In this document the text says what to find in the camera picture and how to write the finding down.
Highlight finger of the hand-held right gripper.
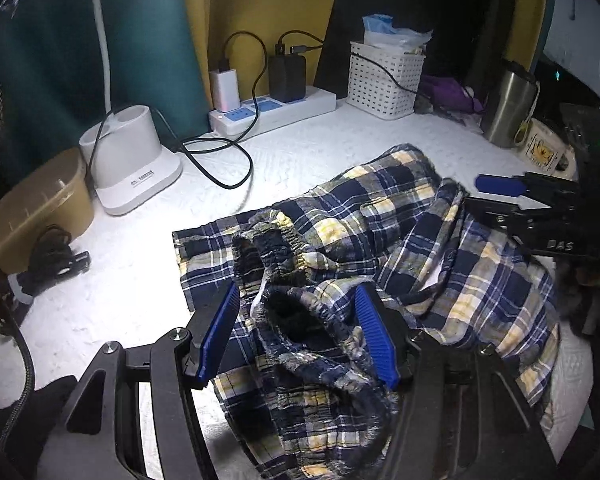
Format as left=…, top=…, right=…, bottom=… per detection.
left=475, top=171, right=581, bottom=201
left=462, top=195, right=551, bottom=246

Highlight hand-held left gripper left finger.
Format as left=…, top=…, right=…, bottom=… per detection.
left=35, top=280, right=242, bottom=480

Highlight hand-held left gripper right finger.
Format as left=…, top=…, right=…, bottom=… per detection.
left=354, top=282, right=553, bottom=480

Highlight blue yellow plaid pants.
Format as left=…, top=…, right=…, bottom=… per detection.
left=172, top=142, right=563, bottom=480

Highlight white printed mug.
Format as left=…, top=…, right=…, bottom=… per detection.
left=514, top=117, right=581, bottom=178

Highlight steel tumbler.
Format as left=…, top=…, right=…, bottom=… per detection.
left=481, top=57, right=540, bottom=148

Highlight purple cloth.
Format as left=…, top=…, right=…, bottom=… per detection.
left=420, top=74, right=486, bottom=116

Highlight white perforated basket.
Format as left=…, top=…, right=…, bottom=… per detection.
left=347, top=40, right=427, bottom=121

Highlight white lamp base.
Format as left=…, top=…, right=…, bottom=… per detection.
left=78, top=0, right=183, bottom=217

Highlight yellow curtain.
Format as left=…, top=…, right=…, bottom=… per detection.
left=180, top=0, right=343, bottom=111
left=527, top=0, right=556, bottom=73

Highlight teal curtain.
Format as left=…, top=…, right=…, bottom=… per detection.
left=544, top=0, right=560, bottom=61
left=0, top=0, right=211, bottom=186

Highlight white table cloth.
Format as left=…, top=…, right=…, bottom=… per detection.
left=0, top=97, right=596, bottom=480

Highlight blue plastic bag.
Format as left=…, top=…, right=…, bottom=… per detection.
left=362, top=12, right=433, bottom=53

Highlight white power strip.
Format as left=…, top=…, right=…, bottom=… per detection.
left=209, top=85, right=337, bottom=137

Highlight tan plastic container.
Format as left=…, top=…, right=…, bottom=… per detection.
left=0, top=147, right=95, bottom=266

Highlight black charger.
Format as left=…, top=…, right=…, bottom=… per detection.
left=268, top=54, right=307, bottom=103

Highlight white charger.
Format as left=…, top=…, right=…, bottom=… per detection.
left=210, top=67, right=241, bottom=113

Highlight black braided cable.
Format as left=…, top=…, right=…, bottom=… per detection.
left=0, top=255, right=36, bottom=441

